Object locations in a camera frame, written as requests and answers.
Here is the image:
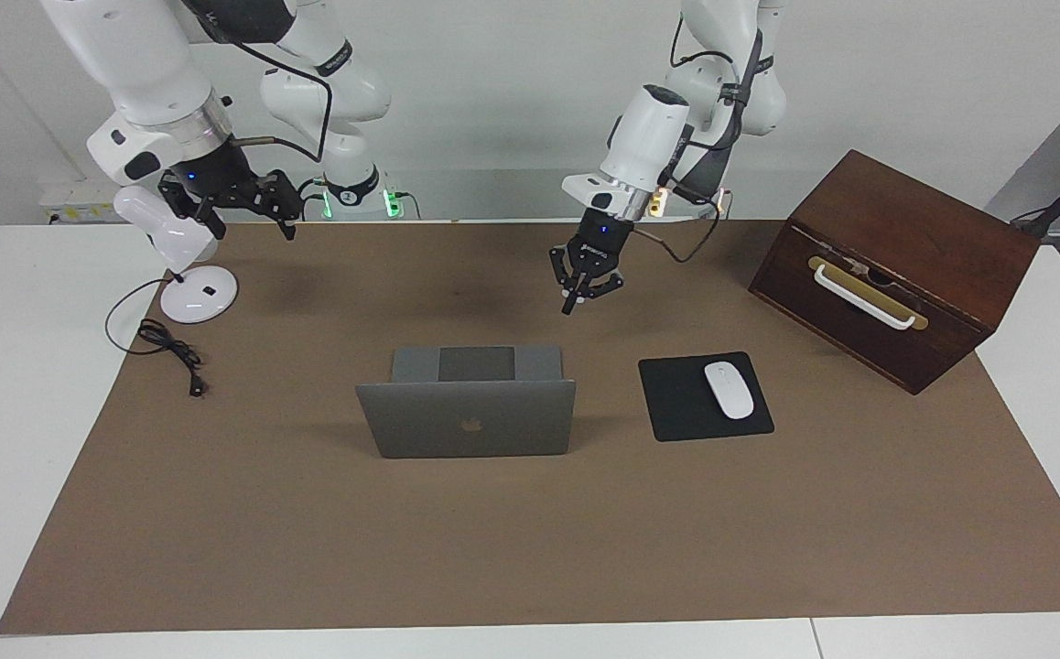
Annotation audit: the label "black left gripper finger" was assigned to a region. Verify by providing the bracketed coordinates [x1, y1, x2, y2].
[550, 247, 586, 315]
[583, 267, 627, 303]

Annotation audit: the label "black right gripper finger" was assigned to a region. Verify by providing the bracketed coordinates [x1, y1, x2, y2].
[157, 183, 227, 241]
[246, 171, 304, 242]

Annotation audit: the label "silver grey laptop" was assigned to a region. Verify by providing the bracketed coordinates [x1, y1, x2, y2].
[355, 345, 578, 459]

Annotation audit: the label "white desk lamp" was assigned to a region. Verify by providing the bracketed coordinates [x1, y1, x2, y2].
[113, 186, 240, 324]

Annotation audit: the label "white power strip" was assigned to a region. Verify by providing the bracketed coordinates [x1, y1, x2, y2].
[40, 178, 119, 225]

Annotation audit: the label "black mouse pad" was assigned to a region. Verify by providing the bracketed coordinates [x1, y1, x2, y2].
[638, 351, 775, 443]

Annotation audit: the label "white computer mouse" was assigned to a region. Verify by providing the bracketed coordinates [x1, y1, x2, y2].
[704, 362, 756, 420]

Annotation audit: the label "brown table mat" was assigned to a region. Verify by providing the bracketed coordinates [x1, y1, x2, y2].
[0, 220, 1060, 635]

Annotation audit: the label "dark brown wooden box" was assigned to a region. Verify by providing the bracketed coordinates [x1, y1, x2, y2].
[748, 149, 1042, 395]

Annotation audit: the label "black arm base cable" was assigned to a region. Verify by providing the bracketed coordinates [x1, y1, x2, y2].
[297, 178, 330, 221]

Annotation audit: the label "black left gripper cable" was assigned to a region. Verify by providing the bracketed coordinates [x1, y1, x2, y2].
[633, 197, 725, 265]

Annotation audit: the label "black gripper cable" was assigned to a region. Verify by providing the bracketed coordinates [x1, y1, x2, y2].
[219, 37, 334, 164]
[633, 197, 725, 265]

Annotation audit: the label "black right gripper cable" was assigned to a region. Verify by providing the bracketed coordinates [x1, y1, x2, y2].
[219, 37, 334, 164]

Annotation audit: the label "black lamp power cable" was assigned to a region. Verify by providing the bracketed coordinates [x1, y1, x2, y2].
[105, 277, 209, 398]

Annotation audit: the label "white box handle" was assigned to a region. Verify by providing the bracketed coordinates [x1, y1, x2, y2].
[812, 264, 917, 330]

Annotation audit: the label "brass handle plate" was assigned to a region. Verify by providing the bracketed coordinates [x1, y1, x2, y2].
[807, 256, 930, 331]

